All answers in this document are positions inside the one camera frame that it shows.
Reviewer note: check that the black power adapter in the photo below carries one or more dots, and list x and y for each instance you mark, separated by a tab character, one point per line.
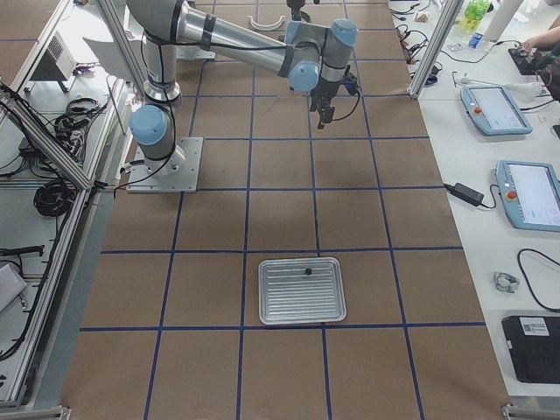
468	195

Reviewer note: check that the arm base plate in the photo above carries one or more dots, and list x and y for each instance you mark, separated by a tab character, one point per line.
180	173

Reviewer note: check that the far blue teach pendant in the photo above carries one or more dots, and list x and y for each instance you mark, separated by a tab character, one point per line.
493	111

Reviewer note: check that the silver ribbed metal tray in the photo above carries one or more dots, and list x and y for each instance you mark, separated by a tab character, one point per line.
287	296

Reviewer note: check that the aluminium frame post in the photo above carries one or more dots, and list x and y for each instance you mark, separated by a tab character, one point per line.
438	37

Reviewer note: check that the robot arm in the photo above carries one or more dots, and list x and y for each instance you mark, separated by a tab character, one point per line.
313	58

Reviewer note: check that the black laptop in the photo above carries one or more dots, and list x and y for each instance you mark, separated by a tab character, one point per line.
533	345

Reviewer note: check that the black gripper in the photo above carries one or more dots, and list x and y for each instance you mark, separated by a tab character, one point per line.
326	90

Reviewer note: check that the near blue teach pendant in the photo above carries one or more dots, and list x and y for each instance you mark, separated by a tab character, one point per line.
530	194

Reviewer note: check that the blue teach pendant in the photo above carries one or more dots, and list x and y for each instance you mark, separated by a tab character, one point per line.
530	194
493	111

